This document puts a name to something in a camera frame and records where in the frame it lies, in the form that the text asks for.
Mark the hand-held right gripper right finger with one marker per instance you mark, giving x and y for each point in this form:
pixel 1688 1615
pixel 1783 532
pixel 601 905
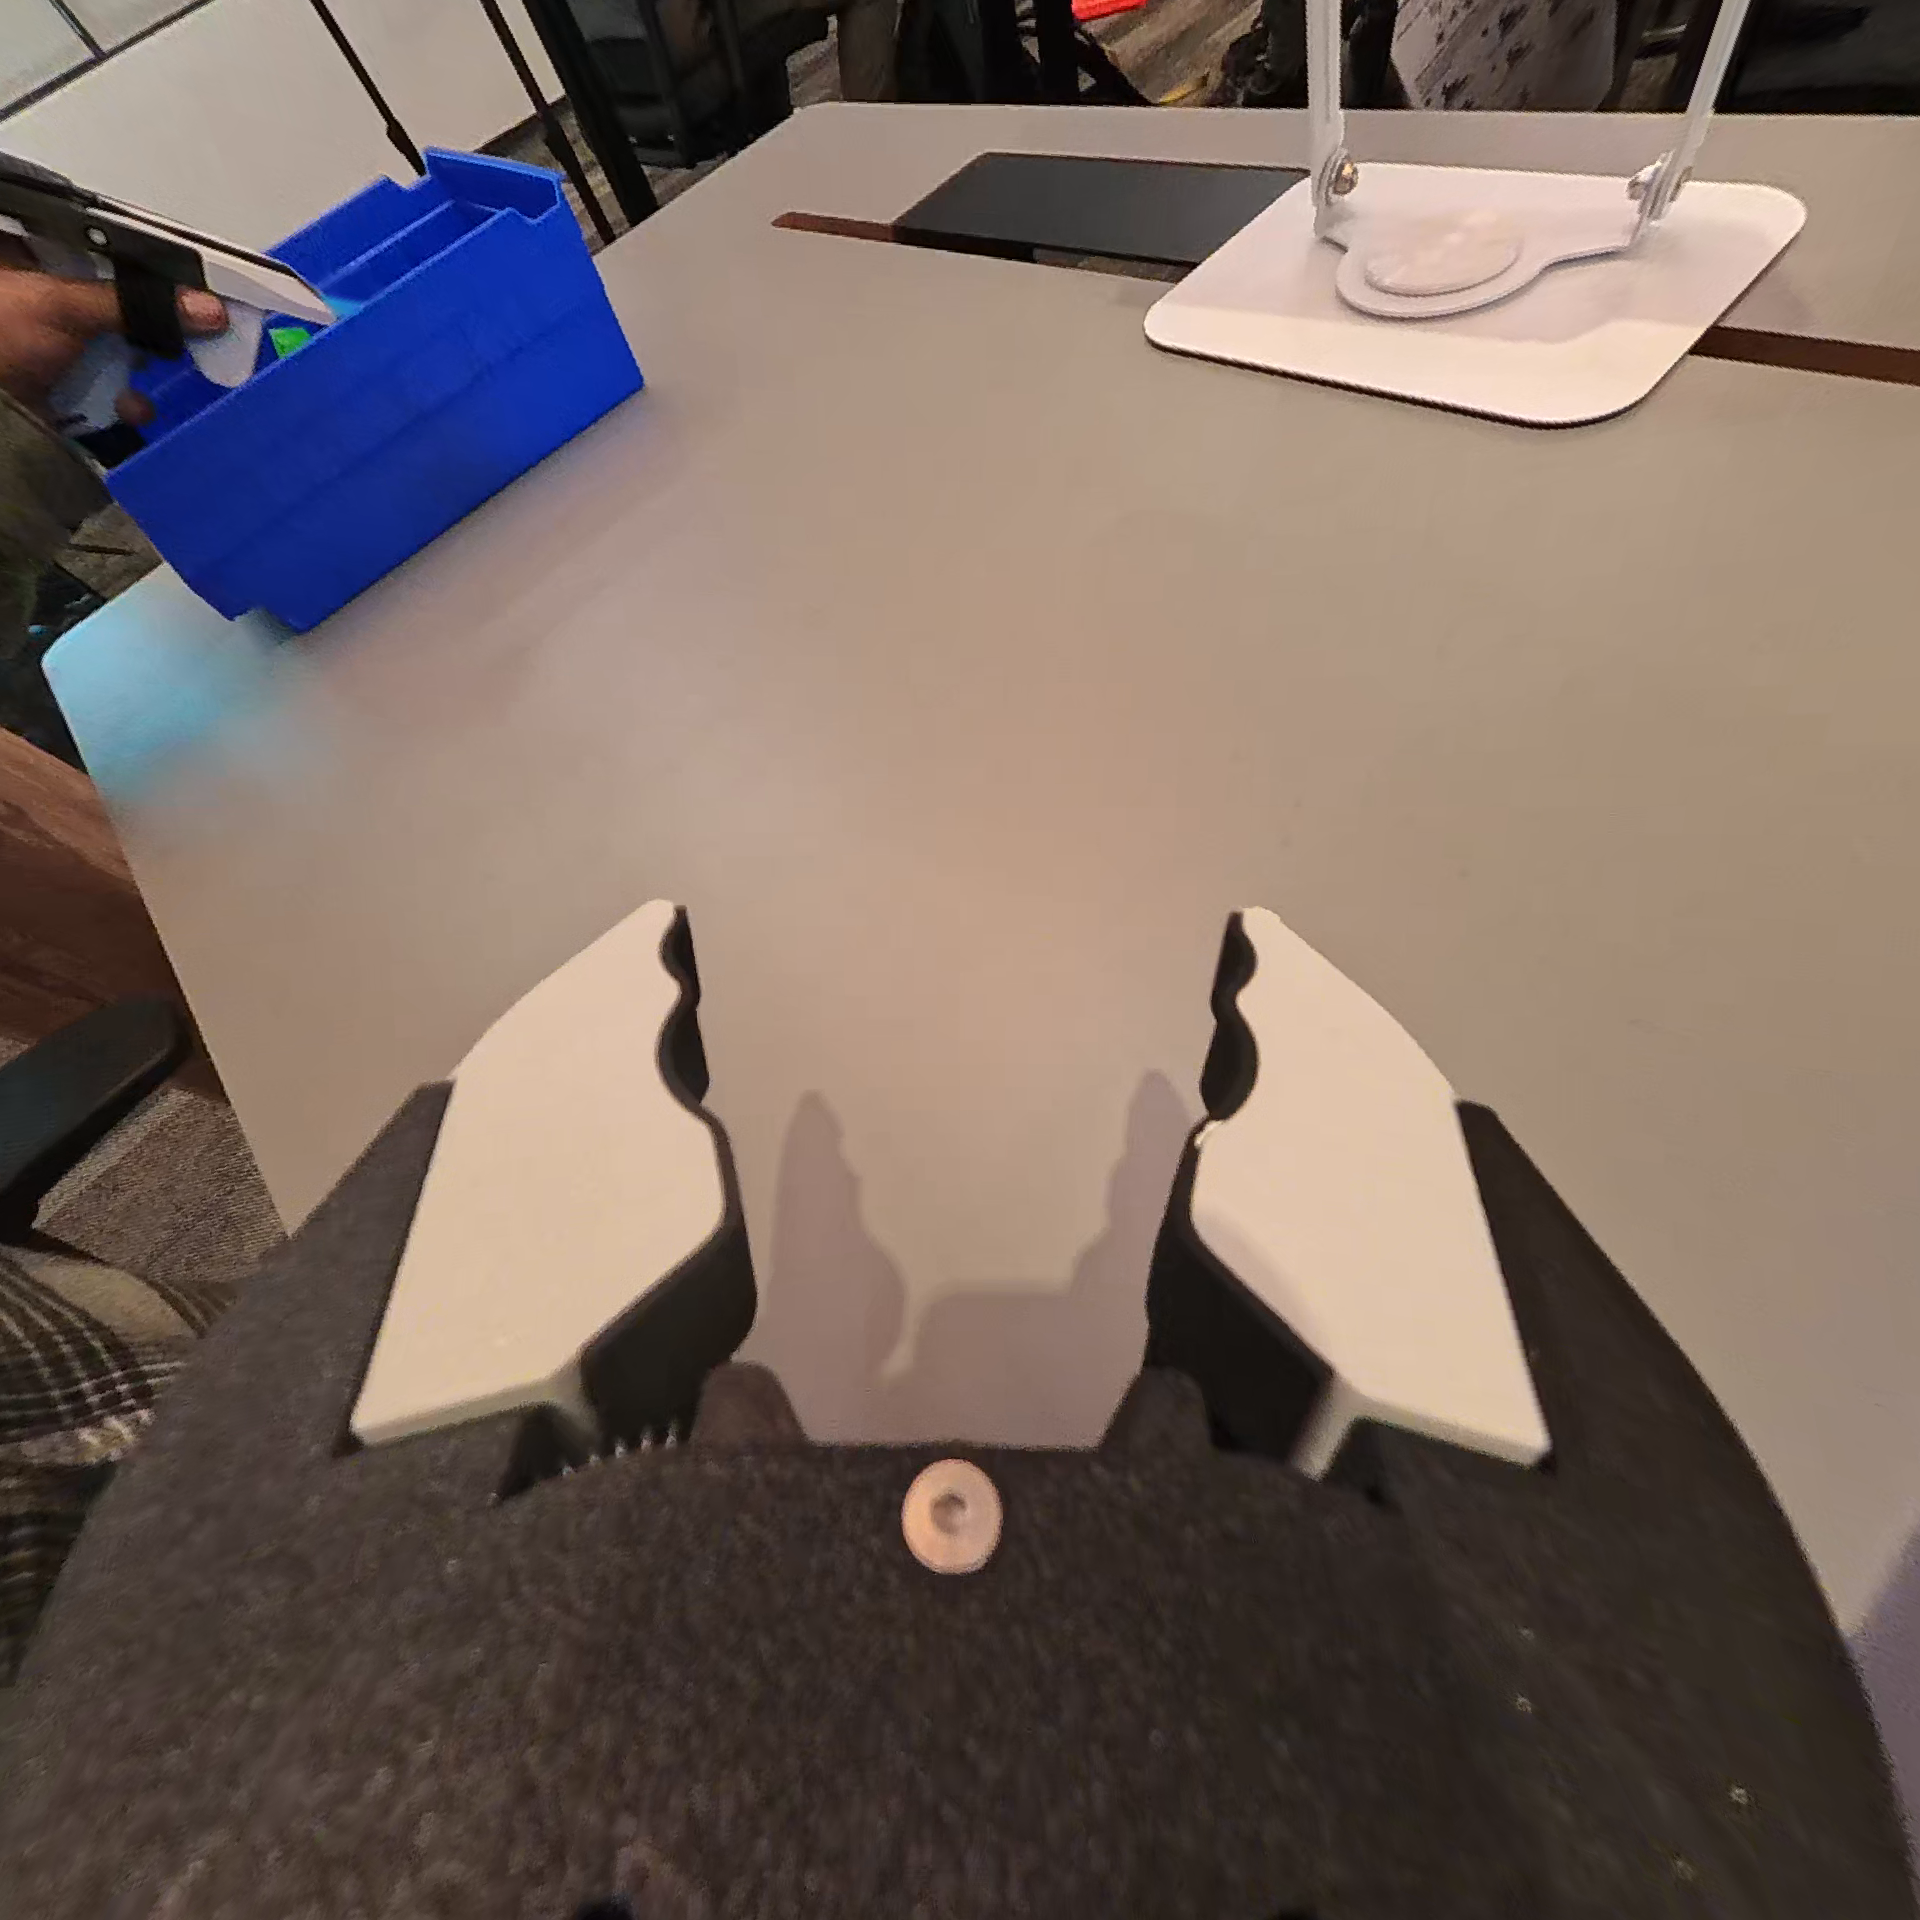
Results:
pixel 1350 1215

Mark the wooden pillar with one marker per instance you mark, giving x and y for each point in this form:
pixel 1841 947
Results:
pixel 77 902

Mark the white document stand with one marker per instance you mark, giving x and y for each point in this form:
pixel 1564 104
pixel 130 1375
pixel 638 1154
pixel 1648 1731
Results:
pixel 1440 330

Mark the blue plastic bin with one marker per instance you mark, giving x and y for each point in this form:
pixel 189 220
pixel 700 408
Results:
pixel 389 450

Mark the black tripod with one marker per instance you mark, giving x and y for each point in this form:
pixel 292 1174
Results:
pixel 609 136

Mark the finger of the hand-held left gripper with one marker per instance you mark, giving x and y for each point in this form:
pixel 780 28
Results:
pixel 234 340
pixel 263 283

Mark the green toy block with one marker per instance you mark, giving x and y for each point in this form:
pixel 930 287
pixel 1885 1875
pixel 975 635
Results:
pixel 293 340

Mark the person's left hand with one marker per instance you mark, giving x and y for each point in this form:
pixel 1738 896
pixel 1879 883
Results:
pixel 61 323

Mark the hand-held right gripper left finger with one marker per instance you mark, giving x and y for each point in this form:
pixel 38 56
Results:
pixel 557 1200

